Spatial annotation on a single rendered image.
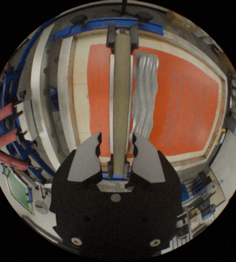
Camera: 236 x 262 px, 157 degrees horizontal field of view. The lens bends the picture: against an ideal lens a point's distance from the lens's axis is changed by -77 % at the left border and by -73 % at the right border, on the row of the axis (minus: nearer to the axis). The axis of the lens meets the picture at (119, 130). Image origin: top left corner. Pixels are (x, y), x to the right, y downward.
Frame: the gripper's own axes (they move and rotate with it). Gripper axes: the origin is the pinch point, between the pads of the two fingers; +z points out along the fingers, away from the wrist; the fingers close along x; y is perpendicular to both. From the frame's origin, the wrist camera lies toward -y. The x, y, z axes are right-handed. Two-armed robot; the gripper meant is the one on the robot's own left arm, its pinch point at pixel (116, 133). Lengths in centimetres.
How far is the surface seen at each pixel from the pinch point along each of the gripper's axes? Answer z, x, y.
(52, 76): 113, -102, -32
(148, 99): 15.6, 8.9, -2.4
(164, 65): 16.6, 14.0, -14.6
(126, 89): 6.0, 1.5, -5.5
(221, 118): 14, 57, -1
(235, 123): 57, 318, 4
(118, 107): 6.0, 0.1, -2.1
